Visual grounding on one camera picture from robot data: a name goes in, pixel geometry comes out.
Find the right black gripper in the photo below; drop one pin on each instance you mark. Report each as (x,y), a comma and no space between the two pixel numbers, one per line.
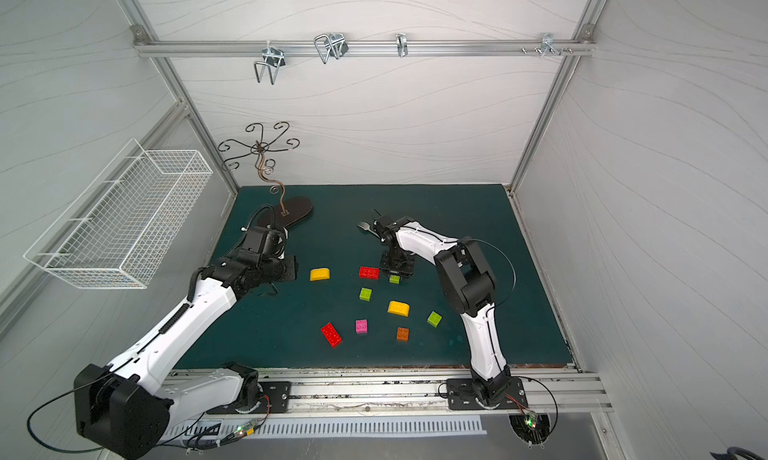
(396,262)

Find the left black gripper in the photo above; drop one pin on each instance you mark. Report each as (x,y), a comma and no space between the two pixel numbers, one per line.
(279,271)

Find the small red brick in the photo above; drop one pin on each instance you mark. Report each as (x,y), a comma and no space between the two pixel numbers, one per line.
(369,273)

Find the yellow curved brick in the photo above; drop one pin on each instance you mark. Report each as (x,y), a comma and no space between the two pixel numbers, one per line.
(398,308)
(320,274)

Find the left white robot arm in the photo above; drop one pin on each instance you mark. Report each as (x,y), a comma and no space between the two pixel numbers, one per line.
(124,406)

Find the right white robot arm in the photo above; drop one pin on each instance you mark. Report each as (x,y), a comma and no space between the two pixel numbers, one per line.
(469,285)

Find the silver metal spoon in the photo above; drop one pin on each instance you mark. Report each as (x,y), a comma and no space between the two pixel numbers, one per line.
(366,227)

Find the brown metal hook stand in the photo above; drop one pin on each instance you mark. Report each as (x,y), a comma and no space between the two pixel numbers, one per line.
(288,211)

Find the pink brick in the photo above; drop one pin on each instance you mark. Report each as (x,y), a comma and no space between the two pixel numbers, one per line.
(361,326)

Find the orange brick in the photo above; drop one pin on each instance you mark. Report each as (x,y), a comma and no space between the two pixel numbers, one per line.
(402,334)

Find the green table mat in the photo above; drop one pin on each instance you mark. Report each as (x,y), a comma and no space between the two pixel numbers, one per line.
(284,330)

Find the long red brick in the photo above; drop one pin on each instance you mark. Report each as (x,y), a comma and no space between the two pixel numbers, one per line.
(331,335)

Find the white vent strip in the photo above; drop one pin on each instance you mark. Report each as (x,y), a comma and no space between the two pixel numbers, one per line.
(283,427)

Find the metal hook clamp left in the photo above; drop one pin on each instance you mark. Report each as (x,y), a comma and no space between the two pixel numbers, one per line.
(269,66)

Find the metal hook clamp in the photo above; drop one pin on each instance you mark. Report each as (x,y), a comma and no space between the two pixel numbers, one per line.
(330,45)
(269,66)

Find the small metal clip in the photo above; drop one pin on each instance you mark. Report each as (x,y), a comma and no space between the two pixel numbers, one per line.
(401,45)

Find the metal hook clamp centre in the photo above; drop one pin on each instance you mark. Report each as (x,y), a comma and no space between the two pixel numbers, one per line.
(330,45)

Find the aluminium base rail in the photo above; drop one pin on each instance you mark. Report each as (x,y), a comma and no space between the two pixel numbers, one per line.
(368,392)

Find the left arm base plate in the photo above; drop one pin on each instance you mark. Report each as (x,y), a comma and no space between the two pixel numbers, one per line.
(272,397)

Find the white wire basket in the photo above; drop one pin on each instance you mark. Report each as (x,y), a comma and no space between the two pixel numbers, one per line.
(116,232)

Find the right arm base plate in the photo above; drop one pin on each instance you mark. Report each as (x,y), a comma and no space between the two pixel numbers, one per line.
(461,396)

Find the aluminium crossbar rail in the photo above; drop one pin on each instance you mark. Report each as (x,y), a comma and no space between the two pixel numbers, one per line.
(357,48)

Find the metal bracket right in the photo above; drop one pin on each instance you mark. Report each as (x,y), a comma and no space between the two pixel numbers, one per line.
(548,46)

